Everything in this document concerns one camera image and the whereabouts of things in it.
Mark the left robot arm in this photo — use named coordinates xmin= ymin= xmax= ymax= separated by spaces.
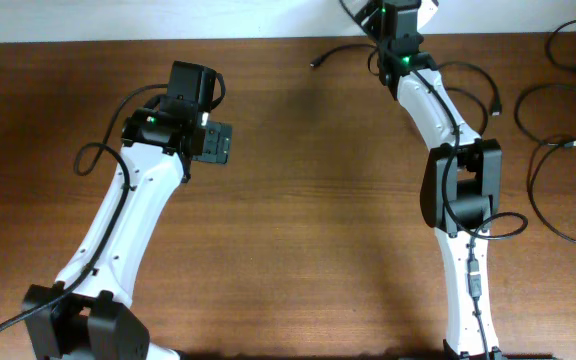
xmin=22 ymin=61 xmax=232 ymax=359

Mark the black USB cable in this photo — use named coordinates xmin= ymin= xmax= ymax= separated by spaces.
xmin=513 ymin=82 xmax=576 ymax=246
xmin=544 ymin=17 xmax=576 ymax=76
xmin=309 ymin=42 xmax=504 ymax=136

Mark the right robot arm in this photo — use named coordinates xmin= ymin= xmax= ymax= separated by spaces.
xmin=353 ymin=0 xmax=504 ymax=359

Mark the left camera black cable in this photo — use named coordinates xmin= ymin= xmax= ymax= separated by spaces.
xmin=0 ymin=82 xmax=169 ymax=359

